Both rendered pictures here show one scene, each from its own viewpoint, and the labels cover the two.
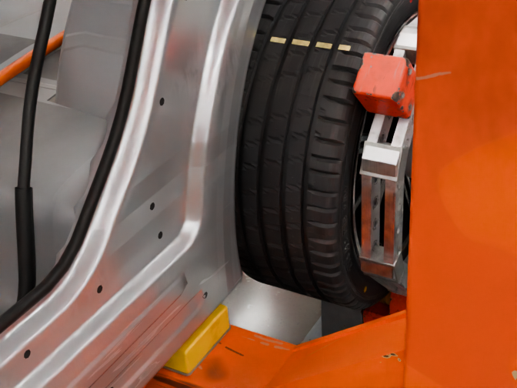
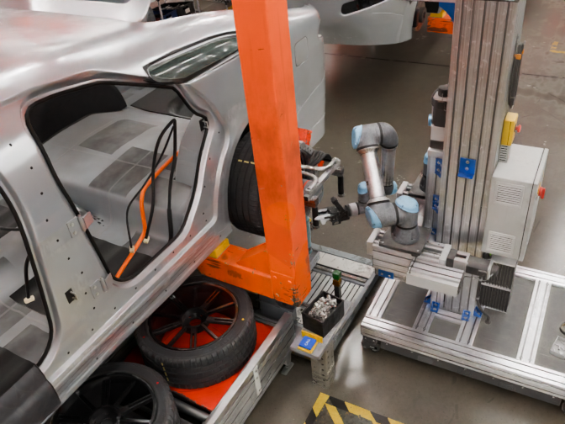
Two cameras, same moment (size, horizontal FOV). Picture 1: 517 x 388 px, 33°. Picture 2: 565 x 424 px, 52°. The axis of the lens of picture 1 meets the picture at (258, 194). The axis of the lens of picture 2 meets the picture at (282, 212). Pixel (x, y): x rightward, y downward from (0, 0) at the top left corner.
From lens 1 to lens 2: 188 cm
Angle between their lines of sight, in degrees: 6
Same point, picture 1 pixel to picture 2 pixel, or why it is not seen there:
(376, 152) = not seen: hidden behind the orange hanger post
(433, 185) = (265, 211)
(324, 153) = (252, 194)
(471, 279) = (277, 232)
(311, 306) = not seen: hidden behind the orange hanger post
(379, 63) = not seen: hidden behind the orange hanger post
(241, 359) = (231, 253)
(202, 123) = (216, 189)
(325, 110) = (252, 182)
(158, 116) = (203, 190)
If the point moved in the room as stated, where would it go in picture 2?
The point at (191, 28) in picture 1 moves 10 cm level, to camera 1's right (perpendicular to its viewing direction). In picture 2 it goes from (211, 166) to (230, 164)
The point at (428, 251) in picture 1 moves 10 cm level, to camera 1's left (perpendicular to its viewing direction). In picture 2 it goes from (267, 225) to (247, 227)
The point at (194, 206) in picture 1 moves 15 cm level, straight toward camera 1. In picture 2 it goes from (215, 212) to (215, 228)
